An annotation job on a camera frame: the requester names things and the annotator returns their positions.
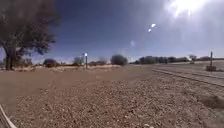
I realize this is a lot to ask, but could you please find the round dark bush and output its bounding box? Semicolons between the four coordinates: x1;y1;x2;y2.
109;54;129;67

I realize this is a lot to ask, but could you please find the pole with lamp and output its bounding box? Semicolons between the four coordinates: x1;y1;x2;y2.
83;52;90;70

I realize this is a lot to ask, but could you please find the small pale bush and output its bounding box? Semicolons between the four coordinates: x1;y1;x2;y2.
72;55;85;66

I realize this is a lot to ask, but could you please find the brown gravel track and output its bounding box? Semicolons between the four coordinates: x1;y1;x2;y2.
0;64;224;128

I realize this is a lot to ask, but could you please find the row of distant trees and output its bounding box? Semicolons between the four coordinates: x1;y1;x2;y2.
132;54;224;65

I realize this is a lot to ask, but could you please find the dry pale grass strip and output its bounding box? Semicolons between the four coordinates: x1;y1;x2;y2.
0;63;122;73

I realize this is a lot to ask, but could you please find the low dark bush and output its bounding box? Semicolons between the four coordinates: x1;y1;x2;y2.
43;58;59;68

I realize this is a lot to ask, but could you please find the railway track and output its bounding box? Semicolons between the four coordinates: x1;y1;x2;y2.
152;66;224;89

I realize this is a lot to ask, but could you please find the large dark tree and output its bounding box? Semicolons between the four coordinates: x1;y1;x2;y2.
0;0;61;72

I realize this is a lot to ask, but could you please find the short post on base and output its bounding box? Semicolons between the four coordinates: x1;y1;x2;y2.
205;50;217;73

